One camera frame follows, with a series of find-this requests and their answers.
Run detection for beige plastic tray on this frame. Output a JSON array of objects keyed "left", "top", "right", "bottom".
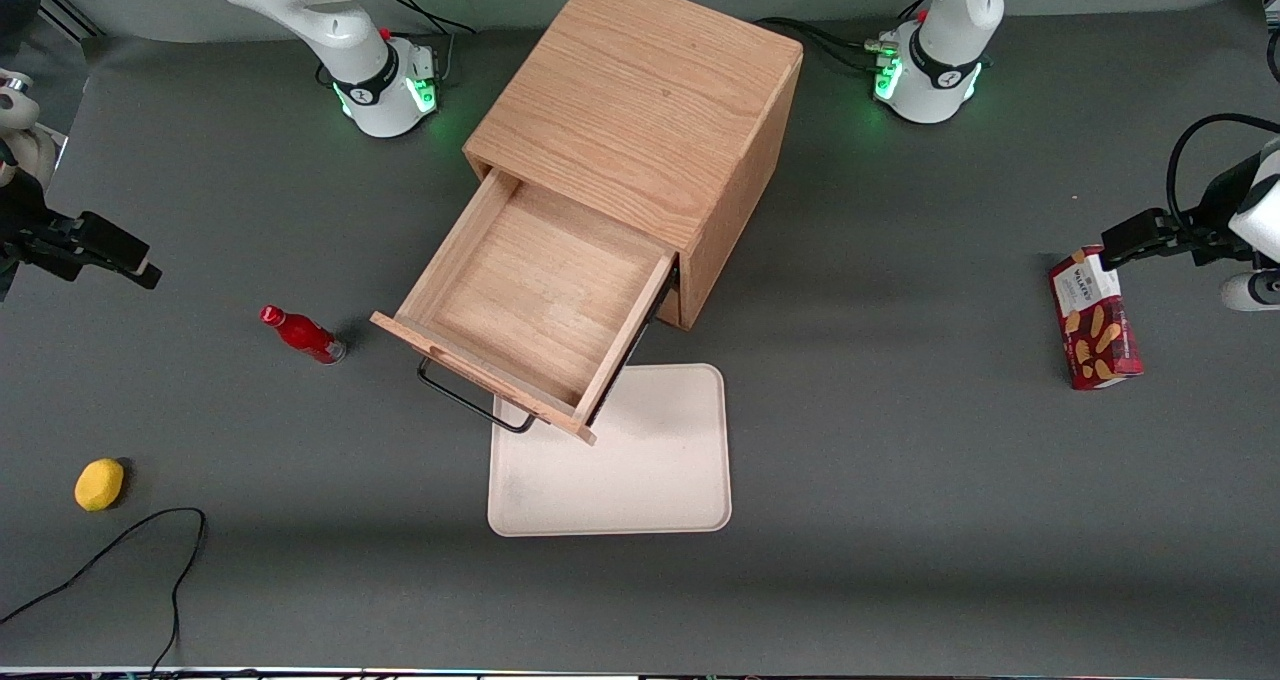
[{"left": 487, "top": 363, "right": 733, "bottom": 538}]

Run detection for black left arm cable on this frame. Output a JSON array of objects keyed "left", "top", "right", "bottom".
[{"left": 1165, "top": 113, "right": 1280, "bottom": 243}]

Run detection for wooden drawer cabinet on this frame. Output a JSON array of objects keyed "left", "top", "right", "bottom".
[{"left": 462, "top": 0, "right": 807, "bottom": 332}]

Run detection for black left base cables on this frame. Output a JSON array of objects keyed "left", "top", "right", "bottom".
[{"left": 755, "top": 0, "right": 936, "bottom": 76}]

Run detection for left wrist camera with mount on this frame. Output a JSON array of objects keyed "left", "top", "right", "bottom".
[{"left": 1220, "top": 270, "right": 1280, "bottom": 313}]

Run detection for yellow lemon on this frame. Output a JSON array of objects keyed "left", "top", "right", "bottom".
[{"left": 74, "top": 458, "right": 126, "bottom": 513}]

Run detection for red tartan shortbread box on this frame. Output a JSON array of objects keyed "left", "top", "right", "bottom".
[{"left": 1048, "top": 246, "right": 1145, "bottom": 392}]

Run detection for red bottle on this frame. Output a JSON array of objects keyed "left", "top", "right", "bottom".
[{"left": 259, "top": 305, "right": 348, "bottom": 366}]

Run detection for aluminium frame rail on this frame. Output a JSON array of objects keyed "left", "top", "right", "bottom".
[{"left": 38, "top": 0, "right": 103, "bottom": 43}]

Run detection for black base cables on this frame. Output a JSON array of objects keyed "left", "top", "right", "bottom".
[
  {"left": 380, "top": 0, "right": 477, "bottom": 81},
  {"left": 755, "top": 0, "right": 936, "bottom": 76}
]

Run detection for black right base cables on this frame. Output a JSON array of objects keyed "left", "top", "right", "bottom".
[{"left": 380, "top": 0, "right": 477, "bottom": 81}]

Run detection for thin black cable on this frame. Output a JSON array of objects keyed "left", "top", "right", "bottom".
[{"left": 0, "top": 507, "right": 208, "bottom": 676}]

